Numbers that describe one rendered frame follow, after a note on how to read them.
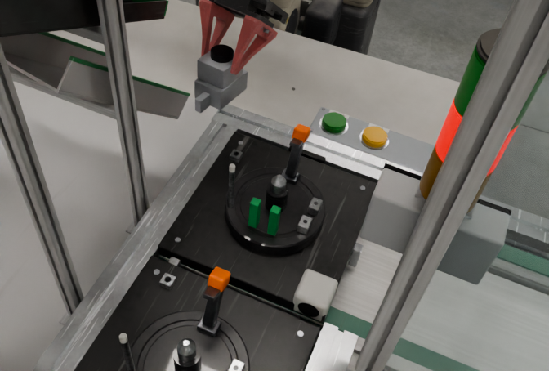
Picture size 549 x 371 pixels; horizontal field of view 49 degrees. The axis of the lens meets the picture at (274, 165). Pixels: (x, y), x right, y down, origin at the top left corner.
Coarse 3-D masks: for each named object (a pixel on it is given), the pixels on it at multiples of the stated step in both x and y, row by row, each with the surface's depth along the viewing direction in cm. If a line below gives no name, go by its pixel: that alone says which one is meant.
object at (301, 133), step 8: (296, 128) 83; (304, 128) 83; (296, 136) 83; (304, 136) 83; (296, 144) 82; (296, 152) 84; (288, 160) 85; (296, 160) 85; (288, 168) 86; (296, 168) 86
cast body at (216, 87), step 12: (216, 48) 79; (228, 48) 79; (204, 60) 78; (216, 60) 78; (228, 60) 78; (204, 72) 79; (216, 72) 78; (228, 72) 78; (240, 72) 81; (204, 84) 79; (216, 84) 79; (228, 84) 79; (240, 84) 82; (204, 96) 79; (216, 96) 79; (228, 96) 81; (204, 108) 80; (216, 108) 80
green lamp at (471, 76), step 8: (472, 56) 42; (472, 64) 42; (480, 64) 41; (472, 72) 42; (480, 72) 41; (464, 80) 43; (472, 80) 42; (464, 88) 43; (472, 88) 42; (456, 96) 45; (464, 96) 43; (456, 104) 45; (464, 104) 44; (464, 112) 44
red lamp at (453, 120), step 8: (456, 112) 45; (448, 120) 46; (456, 120) 45; (448, 128) 46; (456, 128) 45; (440, 136) 48; (448, 136) 46; (440, 144) 48; (448, 144) 47; (440, 152) 48
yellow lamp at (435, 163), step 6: (432, 156) 50; (438, 156) 49; (432, 162) 50; (438, 162) 49; (426, 168) 51; (432, 168) 50; (438, 168) 49; (426, 174) 51; (432, 174) 50; (426, 180) 51; (432, 180) 50; (420, 186) 52; (426, 186) 51; (426, 192) 51; (426, 198) 52
